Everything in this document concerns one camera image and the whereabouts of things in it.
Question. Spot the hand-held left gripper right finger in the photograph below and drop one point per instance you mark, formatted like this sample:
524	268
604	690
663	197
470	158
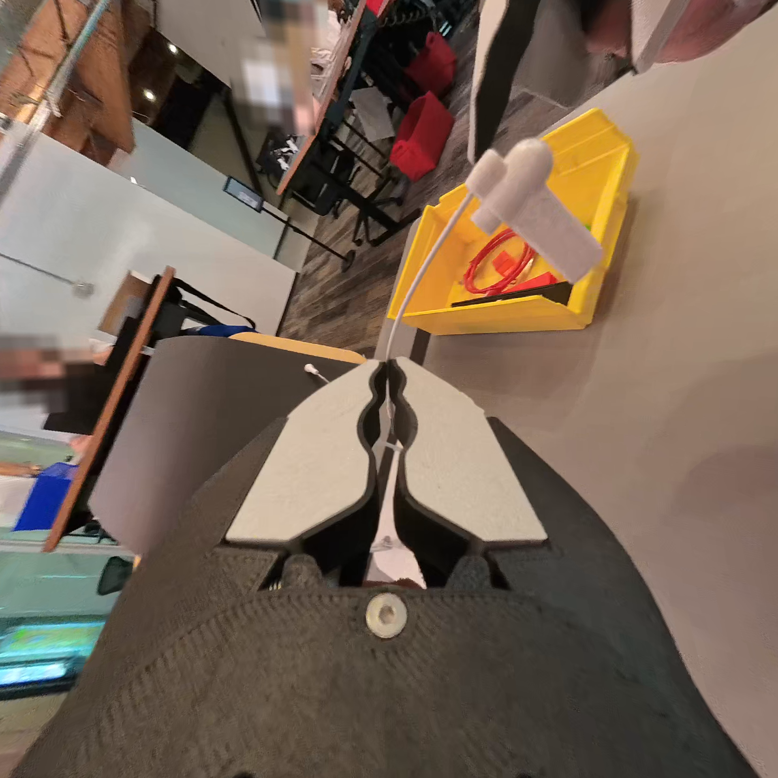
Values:
468	480

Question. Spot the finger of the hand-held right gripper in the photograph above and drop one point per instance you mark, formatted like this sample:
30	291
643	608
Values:
553	54
483	73

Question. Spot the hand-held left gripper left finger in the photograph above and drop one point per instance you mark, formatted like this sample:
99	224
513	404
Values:
304	480

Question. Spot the yellow plastic bin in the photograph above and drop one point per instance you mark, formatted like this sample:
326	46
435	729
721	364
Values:
608	158

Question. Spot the black remote control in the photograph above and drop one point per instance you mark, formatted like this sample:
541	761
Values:
547	292

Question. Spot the red translucent block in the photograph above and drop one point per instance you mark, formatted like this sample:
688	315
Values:
538	281

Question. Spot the person's right hand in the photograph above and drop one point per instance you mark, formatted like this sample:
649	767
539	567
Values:
717	24

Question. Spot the red fabric bin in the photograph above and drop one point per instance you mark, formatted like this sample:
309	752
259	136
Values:
422	137
434	64

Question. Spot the hanging white paper sheet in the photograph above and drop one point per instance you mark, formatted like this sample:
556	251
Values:
372	115

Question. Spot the long wooden workbench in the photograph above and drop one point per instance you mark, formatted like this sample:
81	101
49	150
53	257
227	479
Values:
328	91

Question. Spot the dark blue bag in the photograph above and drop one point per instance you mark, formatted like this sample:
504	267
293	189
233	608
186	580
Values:
237	331

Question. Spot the black office chair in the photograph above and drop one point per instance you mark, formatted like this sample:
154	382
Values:
328	182

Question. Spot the small red plastic piece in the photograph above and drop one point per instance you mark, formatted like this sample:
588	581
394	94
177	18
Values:
504	262

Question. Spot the black screen stand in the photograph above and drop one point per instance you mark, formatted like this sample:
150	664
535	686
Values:
310	240

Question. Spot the blue box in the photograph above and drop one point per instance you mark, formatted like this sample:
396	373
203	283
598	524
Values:
45	495

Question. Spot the wooden table black frame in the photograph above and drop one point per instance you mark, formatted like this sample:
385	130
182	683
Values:
109	413

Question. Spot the small wall screen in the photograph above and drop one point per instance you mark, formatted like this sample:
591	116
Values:
243	194

